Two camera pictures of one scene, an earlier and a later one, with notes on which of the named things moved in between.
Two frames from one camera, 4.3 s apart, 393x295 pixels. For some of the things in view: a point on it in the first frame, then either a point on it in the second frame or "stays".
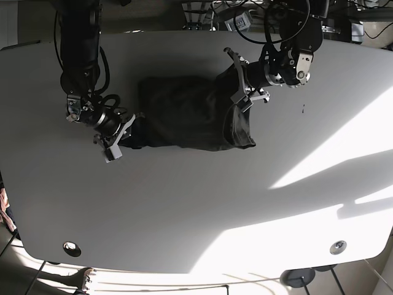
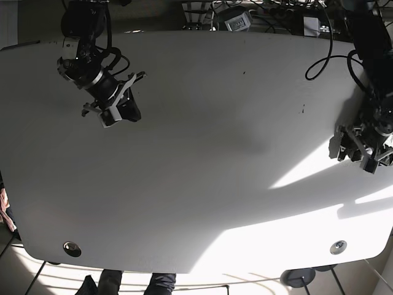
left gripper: (114, 125) to (108, 91)
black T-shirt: (191, 112) to (128, 107)
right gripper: (253, 77) to (371, 140)
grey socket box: (242, 21) stays
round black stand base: (298, 278) stays
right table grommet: (338, 247) stays
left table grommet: (72, 249) stays
